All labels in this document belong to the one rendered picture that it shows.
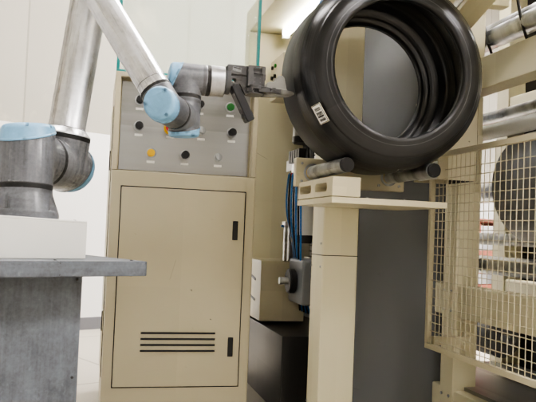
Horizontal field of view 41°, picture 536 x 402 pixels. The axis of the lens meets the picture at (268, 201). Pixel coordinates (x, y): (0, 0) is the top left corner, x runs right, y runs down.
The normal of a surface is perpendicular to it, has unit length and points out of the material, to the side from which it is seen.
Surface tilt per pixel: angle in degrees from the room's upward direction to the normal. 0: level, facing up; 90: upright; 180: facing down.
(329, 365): 90
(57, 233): 90
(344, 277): 90
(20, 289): 90
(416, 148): 100
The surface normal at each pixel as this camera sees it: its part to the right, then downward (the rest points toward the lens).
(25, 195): 0.32, -0.43
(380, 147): 0.18, 0.15
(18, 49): 0.65, 0.00
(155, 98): -0.21, -0.04
